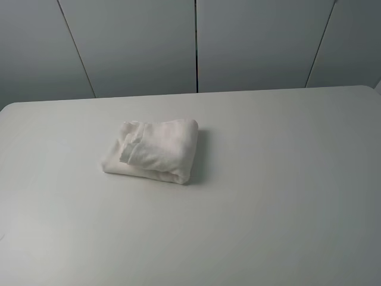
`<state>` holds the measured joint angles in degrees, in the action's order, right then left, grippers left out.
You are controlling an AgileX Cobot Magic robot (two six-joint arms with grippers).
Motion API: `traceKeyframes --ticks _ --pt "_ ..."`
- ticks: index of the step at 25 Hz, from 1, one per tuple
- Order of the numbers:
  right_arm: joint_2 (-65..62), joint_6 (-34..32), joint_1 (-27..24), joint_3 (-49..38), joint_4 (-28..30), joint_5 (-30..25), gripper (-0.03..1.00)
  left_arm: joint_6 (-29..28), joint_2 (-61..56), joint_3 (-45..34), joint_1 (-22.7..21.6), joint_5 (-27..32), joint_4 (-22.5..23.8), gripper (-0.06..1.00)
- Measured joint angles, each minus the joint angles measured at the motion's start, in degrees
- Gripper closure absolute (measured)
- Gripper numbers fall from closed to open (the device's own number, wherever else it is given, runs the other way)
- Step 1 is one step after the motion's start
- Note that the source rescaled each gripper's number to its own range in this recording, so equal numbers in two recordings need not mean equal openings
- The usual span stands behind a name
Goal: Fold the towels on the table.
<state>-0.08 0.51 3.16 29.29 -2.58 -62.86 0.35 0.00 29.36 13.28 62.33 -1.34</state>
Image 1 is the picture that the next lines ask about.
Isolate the white towel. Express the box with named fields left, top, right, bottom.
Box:
left=101, top=119, right=198, bottom=185

